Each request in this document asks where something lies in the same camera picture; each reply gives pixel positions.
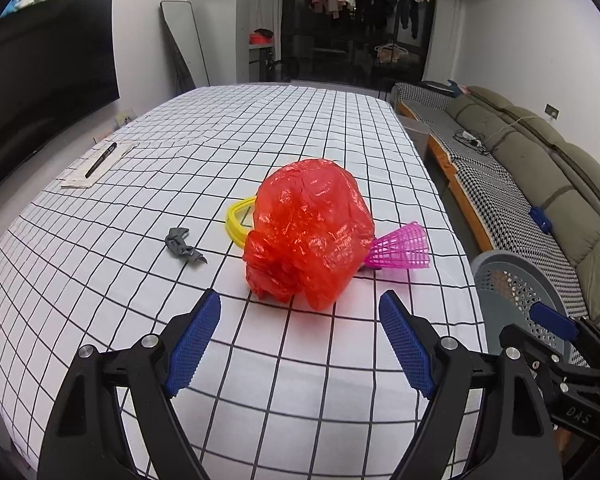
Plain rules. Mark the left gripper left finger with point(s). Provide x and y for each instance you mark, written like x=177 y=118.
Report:
x=84 y=437

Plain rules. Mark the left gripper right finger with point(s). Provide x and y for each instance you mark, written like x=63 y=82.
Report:
x=513 y=438

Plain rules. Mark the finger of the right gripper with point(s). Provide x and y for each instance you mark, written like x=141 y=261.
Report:
x=533 y=350
x=555 y=319

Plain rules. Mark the grey perforated trash basket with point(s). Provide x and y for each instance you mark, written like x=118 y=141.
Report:
x=508 y=285

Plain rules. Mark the blue object on sofa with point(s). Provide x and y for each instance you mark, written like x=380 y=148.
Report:
x=537 y=214

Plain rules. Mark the olive green sofa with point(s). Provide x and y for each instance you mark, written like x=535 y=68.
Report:
x=557 y=176

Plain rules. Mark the houndstooth sofa cover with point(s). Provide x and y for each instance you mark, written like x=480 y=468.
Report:
x=500 y=206

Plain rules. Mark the pink mesh plastic basket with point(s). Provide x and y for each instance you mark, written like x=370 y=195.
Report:
x=405 y=248

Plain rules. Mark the white power strip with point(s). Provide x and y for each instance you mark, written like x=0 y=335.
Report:
x=471 y=139

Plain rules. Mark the small grey crumpled cloth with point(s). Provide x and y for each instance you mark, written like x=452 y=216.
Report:
x=176 y=244

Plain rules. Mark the red plastic bag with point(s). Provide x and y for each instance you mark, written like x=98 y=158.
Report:
x=311 y=231

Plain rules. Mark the white paper sheet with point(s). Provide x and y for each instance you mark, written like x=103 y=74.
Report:
x=75 y=178

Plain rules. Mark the black pen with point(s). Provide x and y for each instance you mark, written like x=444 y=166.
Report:
x=101 y=159

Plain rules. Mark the black television screen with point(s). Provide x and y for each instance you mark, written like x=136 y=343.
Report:
x=56 y=68

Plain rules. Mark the leaning mirror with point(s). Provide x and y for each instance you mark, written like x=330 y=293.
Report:
x=182 y=35

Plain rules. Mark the red item on shelf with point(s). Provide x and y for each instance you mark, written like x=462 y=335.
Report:
x=261 y=37

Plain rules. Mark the wall power outlet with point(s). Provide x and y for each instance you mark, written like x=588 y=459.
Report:
x=551 y=111

